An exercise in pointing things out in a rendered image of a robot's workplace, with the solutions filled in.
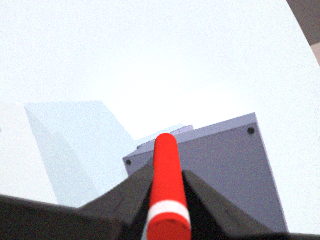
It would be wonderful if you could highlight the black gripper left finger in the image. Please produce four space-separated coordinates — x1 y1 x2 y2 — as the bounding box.
0 165 154 240

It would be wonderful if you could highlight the dark red peg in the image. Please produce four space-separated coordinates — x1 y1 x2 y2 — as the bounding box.
146 133 191 240

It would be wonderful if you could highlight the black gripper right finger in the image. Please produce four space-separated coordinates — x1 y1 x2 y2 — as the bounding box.
182 170 320 240

